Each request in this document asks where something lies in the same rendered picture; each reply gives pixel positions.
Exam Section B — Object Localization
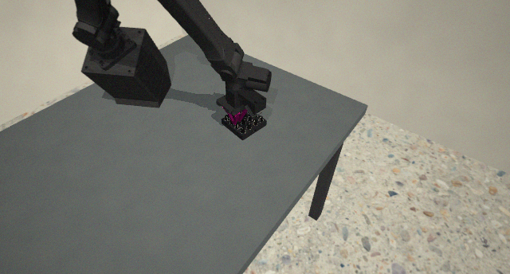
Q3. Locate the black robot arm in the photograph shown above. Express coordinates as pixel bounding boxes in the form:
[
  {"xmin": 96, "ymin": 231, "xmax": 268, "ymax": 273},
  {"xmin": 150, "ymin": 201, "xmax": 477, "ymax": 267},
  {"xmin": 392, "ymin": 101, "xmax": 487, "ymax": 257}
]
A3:
[{"xmin": 73, "ymin": 0, "xmax": 272, "ymax": 117}]

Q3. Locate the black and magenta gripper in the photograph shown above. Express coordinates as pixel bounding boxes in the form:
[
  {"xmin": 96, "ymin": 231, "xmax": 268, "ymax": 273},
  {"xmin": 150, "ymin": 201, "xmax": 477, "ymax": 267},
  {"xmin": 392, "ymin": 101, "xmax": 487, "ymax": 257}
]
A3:
[{"xmin": 216, "ymin": 85, "xmax": 247, "ymax": 125}]

